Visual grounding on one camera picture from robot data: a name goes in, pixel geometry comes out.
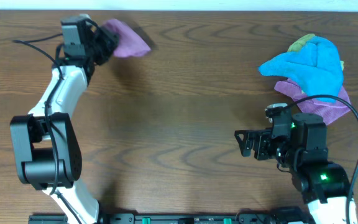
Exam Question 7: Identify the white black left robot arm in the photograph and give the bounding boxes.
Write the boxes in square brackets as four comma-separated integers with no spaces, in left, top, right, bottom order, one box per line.
[10,23,119,223]

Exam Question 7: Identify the blue microfiber cloth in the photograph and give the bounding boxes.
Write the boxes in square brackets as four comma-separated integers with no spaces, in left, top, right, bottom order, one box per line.
[259,36,344,100]

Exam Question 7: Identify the purple microfiber cloth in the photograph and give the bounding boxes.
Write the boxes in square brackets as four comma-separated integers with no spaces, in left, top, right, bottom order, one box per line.
[103,19,151,58]

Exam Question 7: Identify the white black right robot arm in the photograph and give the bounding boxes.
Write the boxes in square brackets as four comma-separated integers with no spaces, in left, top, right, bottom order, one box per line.
[234,112,358,223]

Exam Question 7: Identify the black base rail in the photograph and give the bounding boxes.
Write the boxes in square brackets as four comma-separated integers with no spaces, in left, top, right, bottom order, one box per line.
[28,212,310,224]

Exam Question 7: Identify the purple cloth under pile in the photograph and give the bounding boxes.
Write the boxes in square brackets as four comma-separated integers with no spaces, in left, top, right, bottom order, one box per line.
[274,79,350,125]

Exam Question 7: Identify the green cloth under blue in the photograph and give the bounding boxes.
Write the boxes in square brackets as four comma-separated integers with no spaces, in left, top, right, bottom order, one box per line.
[287,34,344,71]

